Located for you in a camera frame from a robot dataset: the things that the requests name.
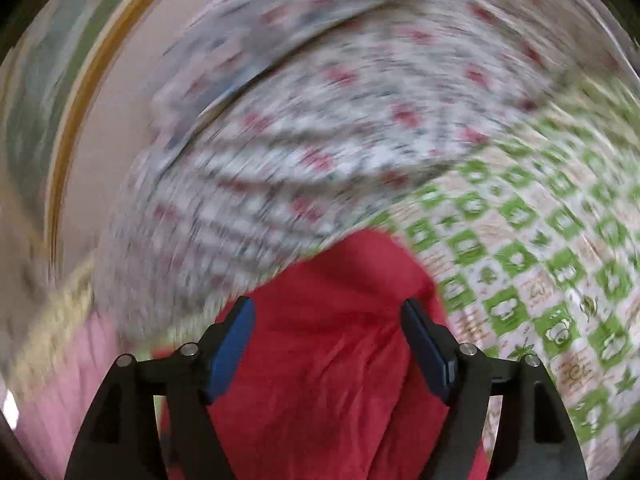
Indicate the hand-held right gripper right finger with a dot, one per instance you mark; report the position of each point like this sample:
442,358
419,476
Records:
432,355

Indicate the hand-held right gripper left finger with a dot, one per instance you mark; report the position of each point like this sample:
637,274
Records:
227,355

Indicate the red quilted jacket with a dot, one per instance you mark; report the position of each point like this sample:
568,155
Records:
325,360

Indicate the green checkered printed blanket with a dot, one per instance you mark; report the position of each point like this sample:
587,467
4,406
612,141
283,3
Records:
540,280

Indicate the pink quilt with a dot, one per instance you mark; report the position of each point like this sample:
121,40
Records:
65,400

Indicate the yellow floral cloth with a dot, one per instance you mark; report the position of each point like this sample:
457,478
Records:
62,305

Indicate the red floral quilt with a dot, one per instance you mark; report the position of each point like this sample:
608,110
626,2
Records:
340,130

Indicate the yellow wooden strip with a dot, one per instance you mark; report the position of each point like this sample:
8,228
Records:
85,105

